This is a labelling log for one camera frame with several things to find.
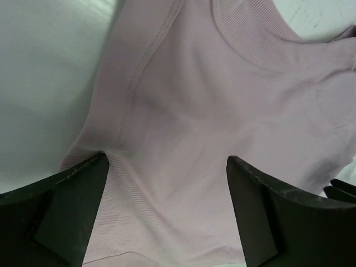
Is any mauve tank top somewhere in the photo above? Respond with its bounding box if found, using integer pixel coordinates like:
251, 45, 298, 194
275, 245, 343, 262
61, 1, 355, 266

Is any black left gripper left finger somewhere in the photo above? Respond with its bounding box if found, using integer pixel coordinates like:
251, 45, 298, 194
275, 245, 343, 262
1, 154, 109, 267

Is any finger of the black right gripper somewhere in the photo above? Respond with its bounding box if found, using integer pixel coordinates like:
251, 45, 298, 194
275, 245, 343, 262
324, 179, 356, 203

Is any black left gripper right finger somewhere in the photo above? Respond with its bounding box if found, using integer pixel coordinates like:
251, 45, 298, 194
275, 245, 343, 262
226, 156, 355, 267

